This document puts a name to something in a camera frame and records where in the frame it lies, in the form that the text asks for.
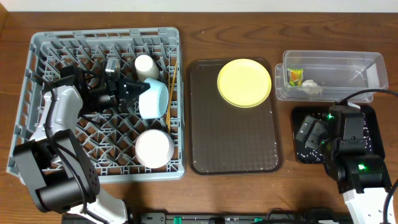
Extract grey dishwasher rack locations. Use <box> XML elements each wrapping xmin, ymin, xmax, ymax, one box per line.
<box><xmin>11</xmin><ymin>27</ymin><xmax>185</xmax><ymax>184</ymax></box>

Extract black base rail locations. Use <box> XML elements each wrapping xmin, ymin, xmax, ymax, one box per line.
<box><xmin>61</xmin><ymin>208</ymin><xmax>352</xmax><ymax>224</ymax></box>

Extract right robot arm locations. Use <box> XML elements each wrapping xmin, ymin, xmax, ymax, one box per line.
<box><xmin>291</xmin><ymin>103</ymin><xmax>397</xmax><ymax>223</ymax></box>

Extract yellow green snack wrapper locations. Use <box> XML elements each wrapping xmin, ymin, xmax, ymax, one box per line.
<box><xmin>287</xmin><ymin>68</ymin><xmax>303</xmax><ymax>86</ymax></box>

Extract white bowl with food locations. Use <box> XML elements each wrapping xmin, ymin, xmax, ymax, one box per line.
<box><xmin>135</xmin><ymin>129</ymin><xmax>174</xmax><ymax>169</ymax></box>

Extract white cup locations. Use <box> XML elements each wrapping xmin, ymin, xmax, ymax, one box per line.
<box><xmin>134</xmin><ymin>55</ymin><xmax>160</xmax><ymax>82</ymax></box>

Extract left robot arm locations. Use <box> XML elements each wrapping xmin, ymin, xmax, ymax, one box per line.
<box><xmin>13</xmin><ymin>59</ymin><xmax>150</xmax><ymax>223</ymax></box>

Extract white tissue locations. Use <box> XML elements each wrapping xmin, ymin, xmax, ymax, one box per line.
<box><xmin>301</xmin><ymin>80</ymin><xmax>323</xmax><ymax>95</ymax></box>

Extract black tray bin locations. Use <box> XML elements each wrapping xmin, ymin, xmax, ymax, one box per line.
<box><xmin>291</xmin><ymin>105</ymin><xmax>385</xmax><ymax>159</ymax></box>

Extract spilled rice and shells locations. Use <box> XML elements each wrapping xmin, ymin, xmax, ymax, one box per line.
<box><xmin>292</xmin><ymin>107</ymin><xmax>374</xmax><ymax>164</ymax></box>

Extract clear plastic container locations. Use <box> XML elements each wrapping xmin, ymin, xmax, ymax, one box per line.
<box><xmin>275</xmin><ymin>50</ymin><xmax>389</xmax><ymax>102</ymax></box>

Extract dark brown serving tray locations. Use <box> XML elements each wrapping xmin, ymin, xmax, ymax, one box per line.
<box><xmin>185</xmin><ymin>59</ymin><xmax>284</xmax><ymax>175</ymax></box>

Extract light blue bowl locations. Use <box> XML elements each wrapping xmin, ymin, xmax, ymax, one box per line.
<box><xmin>139</xmin><ymin>78</ymin><xmax>169</xmax><ymax>119</ymax></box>

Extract yellow plate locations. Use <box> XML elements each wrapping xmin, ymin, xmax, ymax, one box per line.
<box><xmin>216</xmin><ymin>58</ymin><xmax>272</xmax><ymax>108</ymax></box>

